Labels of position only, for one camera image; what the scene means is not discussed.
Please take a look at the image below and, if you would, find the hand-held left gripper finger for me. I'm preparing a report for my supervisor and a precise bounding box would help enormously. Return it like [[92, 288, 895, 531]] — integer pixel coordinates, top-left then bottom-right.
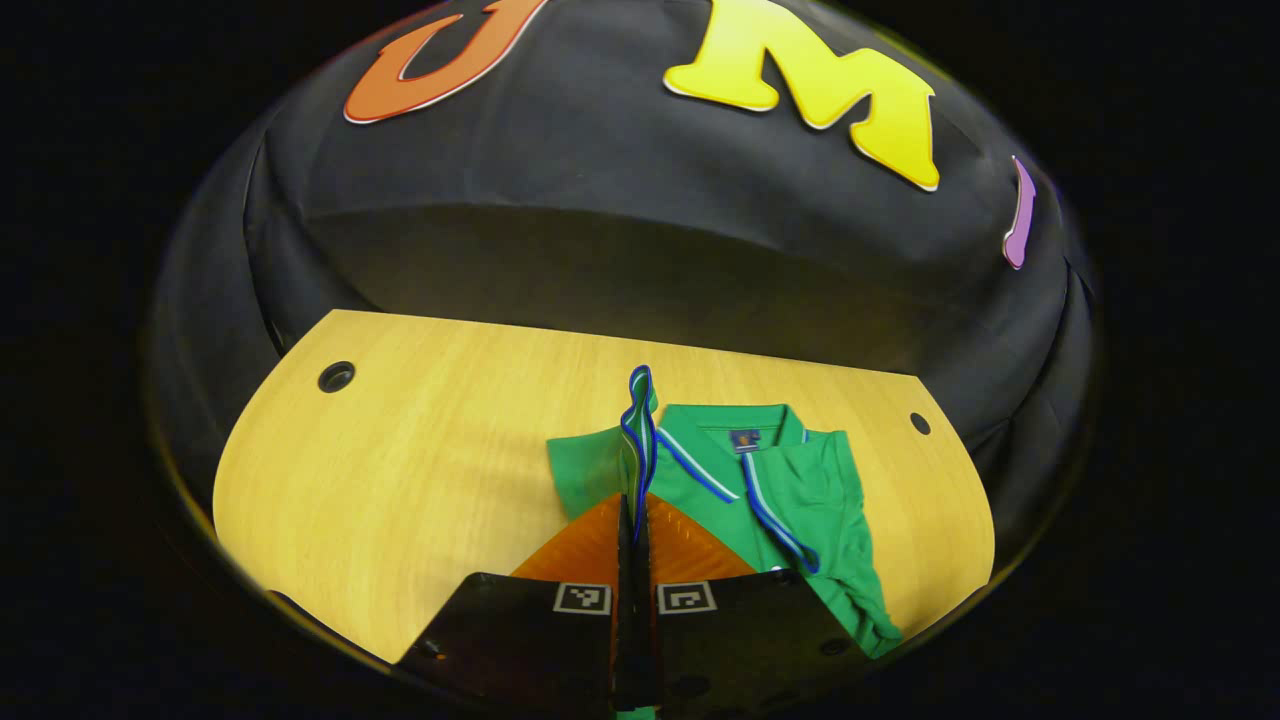
[[635, 492, 881, 716], [395, 490, 641, 713]]

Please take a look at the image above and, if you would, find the green T-shirt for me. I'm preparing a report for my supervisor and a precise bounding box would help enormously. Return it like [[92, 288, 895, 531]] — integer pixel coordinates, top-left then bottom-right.
[[545, 364, 906, 661]]

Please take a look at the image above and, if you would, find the black backdrop cloth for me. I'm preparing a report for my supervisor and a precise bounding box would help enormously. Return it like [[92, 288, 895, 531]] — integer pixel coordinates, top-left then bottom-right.
[[145, 0, 1101, 511]]

